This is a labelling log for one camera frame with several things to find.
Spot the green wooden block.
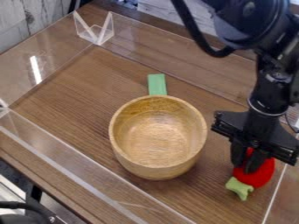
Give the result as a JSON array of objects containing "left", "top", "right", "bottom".
[{"left": 146, "top": 73, "right": 166, "bottom": 95}]

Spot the black metal table mount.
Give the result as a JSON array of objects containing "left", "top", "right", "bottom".
[{"left": 23, "top": 185, "right": 67, "bottom": 224}]

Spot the black cable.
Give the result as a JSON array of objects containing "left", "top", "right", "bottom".
[{"left": 169, "top": 0, "right": 236, "bottom": 59}]

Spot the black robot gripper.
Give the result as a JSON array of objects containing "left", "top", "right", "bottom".
[{"left": 210, "top": 110, "right": 299, "bottom": 174}]

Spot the clear acrylic tray wall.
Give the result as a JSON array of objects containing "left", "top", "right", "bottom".
[{"left": 0, "top": 101, "right": 194, "bottom": 224}]

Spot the red plush strawberry toy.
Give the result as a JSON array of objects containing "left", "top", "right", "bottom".
[{"left": 224, "top": 147, "right": 276, "bottom": 202}]

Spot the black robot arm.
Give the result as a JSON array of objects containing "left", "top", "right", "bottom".
[{"left": 201, "top": 0, "right": 299, "bottom": 173}]

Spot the light wooden bowl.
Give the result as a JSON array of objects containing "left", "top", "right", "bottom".
[{"left": 108, "top": 95, "right": 208, "bottom": 180}]

